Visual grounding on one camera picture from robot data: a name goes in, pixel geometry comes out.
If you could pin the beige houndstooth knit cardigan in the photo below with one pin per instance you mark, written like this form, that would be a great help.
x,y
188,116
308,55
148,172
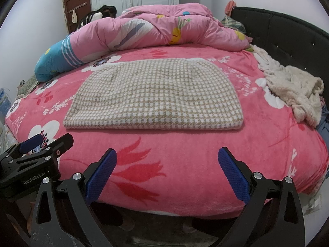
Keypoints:
x,y
154,95

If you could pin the white cloth on hook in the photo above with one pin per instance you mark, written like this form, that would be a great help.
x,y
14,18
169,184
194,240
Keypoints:
x,y
74,16

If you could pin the grey patterned mattress cover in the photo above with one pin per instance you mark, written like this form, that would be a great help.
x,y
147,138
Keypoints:
x,y
6,136

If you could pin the pink printed quilt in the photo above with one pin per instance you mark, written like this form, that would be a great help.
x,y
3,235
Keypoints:
x,y
154,25

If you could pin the pack of water bottles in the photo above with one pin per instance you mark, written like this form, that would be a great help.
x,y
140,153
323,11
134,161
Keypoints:
x,y
4,103

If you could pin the orange garment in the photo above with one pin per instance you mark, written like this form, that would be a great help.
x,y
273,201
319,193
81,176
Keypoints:
x,y
230,7

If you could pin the blue garment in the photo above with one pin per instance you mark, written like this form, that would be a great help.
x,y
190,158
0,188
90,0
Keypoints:
x,y
324,123

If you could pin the cream fleece garment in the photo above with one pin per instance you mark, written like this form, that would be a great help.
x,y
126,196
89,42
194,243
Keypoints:
x,y
295,90

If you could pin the pink floral bed sheet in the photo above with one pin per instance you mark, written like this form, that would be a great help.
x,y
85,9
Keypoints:
x,y
180,154

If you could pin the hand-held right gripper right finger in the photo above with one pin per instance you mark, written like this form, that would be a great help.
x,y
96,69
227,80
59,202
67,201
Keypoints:
x,y
234,176

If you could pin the white power outlet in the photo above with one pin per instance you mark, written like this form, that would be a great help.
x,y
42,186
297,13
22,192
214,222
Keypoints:
x,y
313,204

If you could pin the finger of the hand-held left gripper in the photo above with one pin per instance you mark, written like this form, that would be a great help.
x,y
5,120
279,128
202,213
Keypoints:
x,y
30,142
60,145

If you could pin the black padded headboard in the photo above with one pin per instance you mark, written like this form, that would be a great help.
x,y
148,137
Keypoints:
x,y
287,30

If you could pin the plaid garment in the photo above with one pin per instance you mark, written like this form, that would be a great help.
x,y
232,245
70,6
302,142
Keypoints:
x,y
232,22

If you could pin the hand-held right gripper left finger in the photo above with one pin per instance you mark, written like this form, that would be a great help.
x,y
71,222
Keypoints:
x,y
100,176

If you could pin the grey-green patterned cloth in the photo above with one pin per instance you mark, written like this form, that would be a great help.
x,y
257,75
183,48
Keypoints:
x,y
28,86

